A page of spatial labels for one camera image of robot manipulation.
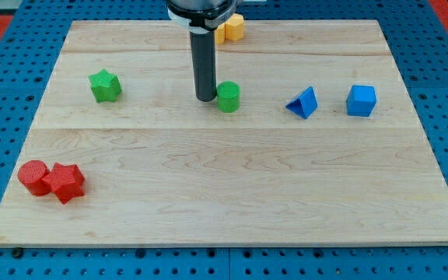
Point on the green star block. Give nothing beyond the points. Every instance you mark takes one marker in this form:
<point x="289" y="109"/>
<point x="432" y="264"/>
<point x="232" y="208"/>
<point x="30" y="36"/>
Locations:
<point x="105" y="86"/>

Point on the red star block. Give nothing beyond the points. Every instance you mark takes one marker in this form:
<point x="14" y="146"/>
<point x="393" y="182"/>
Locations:
<point x="65" y="181"/>

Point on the green cylinder block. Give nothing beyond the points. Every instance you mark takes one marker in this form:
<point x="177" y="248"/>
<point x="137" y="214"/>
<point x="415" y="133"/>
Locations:
<point x="228" y="96"/>

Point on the wooden board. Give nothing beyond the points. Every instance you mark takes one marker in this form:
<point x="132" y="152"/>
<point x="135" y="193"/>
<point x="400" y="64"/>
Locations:
<point x="163" y="169"/>

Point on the blue triangular prism block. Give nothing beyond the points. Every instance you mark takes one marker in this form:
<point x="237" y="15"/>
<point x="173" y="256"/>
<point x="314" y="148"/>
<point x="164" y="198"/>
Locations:
<point x="304" y="104"/>

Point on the black cylindrical pointer rod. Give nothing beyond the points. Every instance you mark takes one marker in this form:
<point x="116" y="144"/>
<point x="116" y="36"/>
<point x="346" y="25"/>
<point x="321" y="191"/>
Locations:
<point x="203" y="61"/>

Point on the yellow block behind rod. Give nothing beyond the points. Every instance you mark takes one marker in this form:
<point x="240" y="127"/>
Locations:
<point x="220" y="34"/>

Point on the yellow hexagon block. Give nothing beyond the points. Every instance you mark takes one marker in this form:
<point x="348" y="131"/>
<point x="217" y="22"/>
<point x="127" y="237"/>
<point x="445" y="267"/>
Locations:
<point x="234" y="27"/>

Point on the blue cube block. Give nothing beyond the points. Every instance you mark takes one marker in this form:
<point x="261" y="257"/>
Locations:
<point x="361" y="101"/>

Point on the red cylinder block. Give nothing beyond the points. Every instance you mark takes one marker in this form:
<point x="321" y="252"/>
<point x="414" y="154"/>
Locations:
<point x="31" y="175"/>

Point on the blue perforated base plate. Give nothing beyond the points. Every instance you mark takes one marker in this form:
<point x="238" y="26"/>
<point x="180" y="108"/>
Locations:
<point x="416" y="34"/>

